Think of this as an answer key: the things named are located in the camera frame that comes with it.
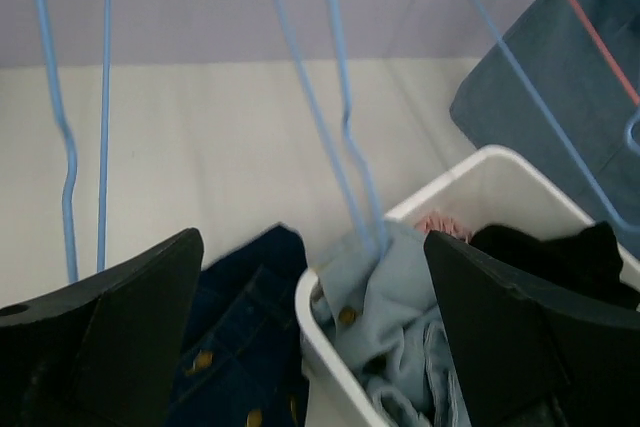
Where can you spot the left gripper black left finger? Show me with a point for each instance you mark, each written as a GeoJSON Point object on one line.
{"type": "Point", "coordinates": [101, 351]}

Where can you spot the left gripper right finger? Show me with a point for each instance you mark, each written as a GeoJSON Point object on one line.
{"type": "Point", "coordinates": [528, 352]}

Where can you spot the black skirt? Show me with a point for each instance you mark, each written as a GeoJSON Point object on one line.
{"type": "Point", "coordinates": [588, 262]}

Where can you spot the dark blue denim skirt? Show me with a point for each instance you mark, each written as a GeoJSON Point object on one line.
{"type": "Point", "coordinates": [240, 361]}

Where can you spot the pink skirt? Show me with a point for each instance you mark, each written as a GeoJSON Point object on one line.
{"type": "Point", "coordinates": [436, 221]}

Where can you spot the light blue denim skirt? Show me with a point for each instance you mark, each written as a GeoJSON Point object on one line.
{"type": "Point", "coordinates": [381, 315]}

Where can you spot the pink wire hanger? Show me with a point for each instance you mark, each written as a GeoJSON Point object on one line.
{"type": "Point", "coordinates": [604, 51]}

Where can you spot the white plastic basket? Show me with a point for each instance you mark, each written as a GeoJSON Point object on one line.
{"type": "Point", "coordinates": [492, 186]}

